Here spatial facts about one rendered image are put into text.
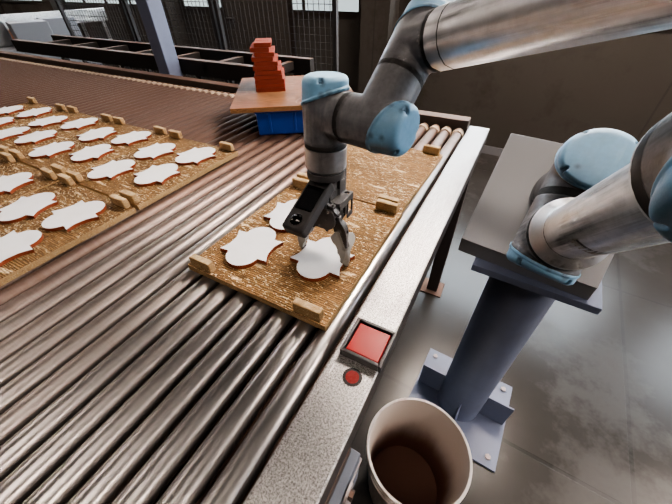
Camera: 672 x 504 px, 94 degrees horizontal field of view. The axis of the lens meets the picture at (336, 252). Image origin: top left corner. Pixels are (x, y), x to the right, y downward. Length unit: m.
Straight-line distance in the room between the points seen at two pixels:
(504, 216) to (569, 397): 1.15
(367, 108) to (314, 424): 0.46
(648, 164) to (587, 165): 0.34
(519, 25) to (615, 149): 0.33
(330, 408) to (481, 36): 0.52
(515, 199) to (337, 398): 0.61
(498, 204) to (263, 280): 0.58
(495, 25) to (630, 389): 1.80
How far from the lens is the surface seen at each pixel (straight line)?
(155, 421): 0.59
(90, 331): 0.75
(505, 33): 0.44
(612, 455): 1.80
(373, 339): 0.57
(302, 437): 0.52
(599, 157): 0.67
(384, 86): 0.49
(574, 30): 0.41
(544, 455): 1.66
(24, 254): 1.01
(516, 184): 0.89
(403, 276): 0.70
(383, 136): 0.46
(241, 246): 0.75
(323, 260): 0.68
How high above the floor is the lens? 1.41
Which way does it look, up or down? 41 degrees down
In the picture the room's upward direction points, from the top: 1 degrees counter-clockwise
